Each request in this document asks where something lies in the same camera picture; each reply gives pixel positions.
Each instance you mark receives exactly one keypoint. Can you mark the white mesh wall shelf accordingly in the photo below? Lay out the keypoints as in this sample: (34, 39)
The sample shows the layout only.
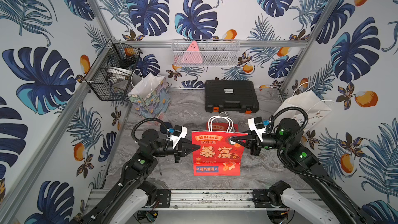
(214, 52)

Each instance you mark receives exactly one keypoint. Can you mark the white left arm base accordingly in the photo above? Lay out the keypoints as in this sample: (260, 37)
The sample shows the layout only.
(143, 196)

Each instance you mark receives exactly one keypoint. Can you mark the black tool case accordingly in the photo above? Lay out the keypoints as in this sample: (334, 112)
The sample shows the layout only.
(231, 96)

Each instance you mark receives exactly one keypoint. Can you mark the red paper bag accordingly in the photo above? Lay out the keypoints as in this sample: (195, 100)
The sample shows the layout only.
(222, 122)
(217, 156)

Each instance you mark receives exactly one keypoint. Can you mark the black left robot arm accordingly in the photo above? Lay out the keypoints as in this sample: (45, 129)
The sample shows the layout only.
(134, 173)

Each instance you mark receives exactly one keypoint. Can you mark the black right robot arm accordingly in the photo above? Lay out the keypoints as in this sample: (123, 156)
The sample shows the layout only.
(283, 132)

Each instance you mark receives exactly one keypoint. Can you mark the white happy paper bag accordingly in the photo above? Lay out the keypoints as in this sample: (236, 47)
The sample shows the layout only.
(315, 108)

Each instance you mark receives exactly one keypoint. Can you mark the black wire basket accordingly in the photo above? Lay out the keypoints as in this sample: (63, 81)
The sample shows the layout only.
(113, 70)

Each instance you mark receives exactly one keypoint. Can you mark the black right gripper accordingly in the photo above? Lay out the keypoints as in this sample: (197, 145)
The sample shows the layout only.
(253, 142)

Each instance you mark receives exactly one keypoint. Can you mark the floral paper bag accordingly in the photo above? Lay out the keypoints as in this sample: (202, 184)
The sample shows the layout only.
(149, 95)

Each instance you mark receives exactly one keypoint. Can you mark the aluminium linear rail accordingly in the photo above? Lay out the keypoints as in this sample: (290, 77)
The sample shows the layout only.
(208, 200)

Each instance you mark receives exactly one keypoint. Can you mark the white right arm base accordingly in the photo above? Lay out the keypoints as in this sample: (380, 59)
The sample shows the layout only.
(281, 193)

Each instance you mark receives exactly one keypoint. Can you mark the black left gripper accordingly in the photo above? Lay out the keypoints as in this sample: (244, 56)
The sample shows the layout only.
(178, 151)

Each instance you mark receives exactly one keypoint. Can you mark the pink triangle item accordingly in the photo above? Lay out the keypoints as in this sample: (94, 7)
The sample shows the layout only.
(192, 55)

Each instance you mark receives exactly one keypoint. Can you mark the dark blue round disc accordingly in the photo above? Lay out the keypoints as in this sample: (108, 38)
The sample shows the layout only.
(164, 127)

